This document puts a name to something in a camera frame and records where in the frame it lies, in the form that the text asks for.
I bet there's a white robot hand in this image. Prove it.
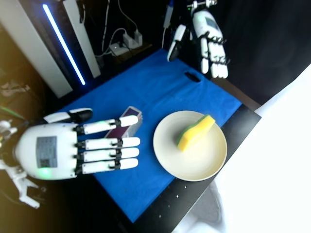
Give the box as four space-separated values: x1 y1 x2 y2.
14 108 141 182
167 9 230 80

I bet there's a purple small box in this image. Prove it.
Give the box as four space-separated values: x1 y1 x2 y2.
104 106 143 140

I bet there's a yellow and green sponge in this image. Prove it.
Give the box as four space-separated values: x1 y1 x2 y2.
176 114 216 152

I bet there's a cream round plate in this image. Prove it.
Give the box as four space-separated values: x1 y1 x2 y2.
153 110 228 182

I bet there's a white pen-shaped device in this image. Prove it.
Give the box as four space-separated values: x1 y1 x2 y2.
162 0 175 49

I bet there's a white power strip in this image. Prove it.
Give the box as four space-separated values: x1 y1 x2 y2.
122 29 143 48

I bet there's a blue fabric bag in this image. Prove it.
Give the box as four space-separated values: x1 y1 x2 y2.
56 48 243 223

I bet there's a wide white panel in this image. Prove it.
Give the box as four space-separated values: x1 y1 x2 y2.
0 0 73 99

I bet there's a blue LED light strip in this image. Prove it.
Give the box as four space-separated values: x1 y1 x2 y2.
42 3 86 85

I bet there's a narrow white panel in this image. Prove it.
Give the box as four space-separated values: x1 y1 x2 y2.
62 0 102 78

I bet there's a white backdrop cloth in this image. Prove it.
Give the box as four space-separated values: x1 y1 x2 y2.
170 63 311 233

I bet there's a white cable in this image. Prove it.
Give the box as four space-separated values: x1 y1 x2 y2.
96 0 139 58

